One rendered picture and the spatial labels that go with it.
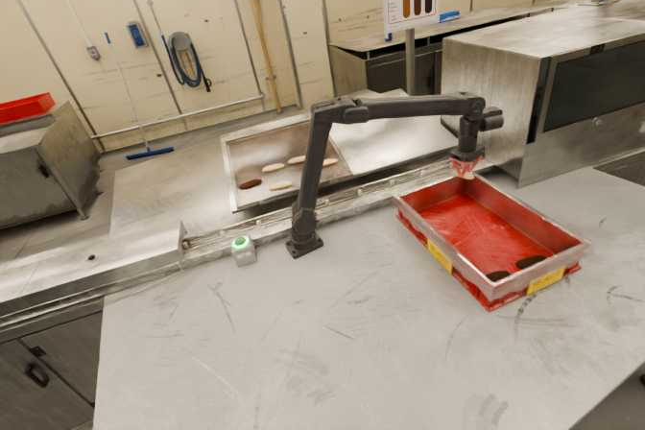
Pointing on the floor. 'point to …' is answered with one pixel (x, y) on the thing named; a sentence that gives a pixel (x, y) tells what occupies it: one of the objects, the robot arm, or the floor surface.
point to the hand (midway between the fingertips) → (465, 172)
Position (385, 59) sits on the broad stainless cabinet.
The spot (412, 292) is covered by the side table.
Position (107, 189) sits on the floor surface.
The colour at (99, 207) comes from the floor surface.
